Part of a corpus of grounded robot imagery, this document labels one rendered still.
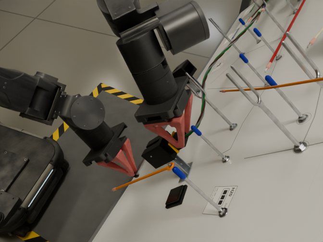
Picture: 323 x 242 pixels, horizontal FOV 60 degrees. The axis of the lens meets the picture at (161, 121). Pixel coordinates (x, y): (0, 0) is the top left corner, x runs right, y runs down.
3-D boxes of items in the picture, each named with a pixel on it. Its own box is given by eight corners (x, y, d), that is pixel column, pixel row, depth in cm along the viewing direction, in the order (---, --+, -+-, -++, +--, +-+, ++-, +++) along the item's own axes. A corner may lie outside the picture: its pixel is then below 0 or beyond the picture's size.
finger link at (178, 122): (204, 127, 50) (187, 83, 46) (195, 155, 45) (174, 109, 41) (171, 131, 54) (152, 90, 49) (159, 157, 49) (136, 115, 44)
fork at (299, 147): (305, 152, 35) (231, 71, 31) (292, 154, 36) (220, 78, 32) (308, 140, 36) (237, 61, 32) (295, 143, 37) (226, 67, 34)
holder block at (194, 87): (185, 94, 96) (165, 74, 94) (209, 81, 86) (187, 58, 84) (180, 103, 94) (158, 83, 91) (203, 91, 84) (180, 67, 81)
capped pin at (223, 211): (218, 211, 39) (164, 163, 36) (227, 206, 39) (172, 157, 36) (220, 219, 38) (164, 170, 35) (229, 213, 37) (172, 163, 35)
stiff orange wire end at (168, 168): (113, 188, 48) (110, 187, 48) (177, 163, 36) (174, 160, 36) (109, 195, 47) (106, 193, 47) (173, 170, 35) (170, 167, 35)
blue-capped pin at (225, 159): (223, 158, 48) (189, 125, 46) (230, 154, 47) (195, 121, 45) (222, 164, 47) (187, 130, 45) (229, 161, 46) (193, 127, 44)
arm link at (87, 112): (35, 72, 52) (18, 115, 51) (41, 63, 42) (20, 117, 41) (95, 95, 58) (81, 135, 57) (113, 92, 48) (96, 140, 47)
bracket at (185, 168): (185, 165, 57) (168, 150, 56) (193, 162, 56) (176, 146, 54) (179, 183, 54) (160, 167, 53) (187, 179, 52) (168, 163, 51)
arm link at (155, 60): (111, 32, 42) (113, 41, 37) (153, 12, 42) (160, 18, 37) (131, 72, 45) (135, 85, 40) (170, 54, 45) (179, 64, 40)
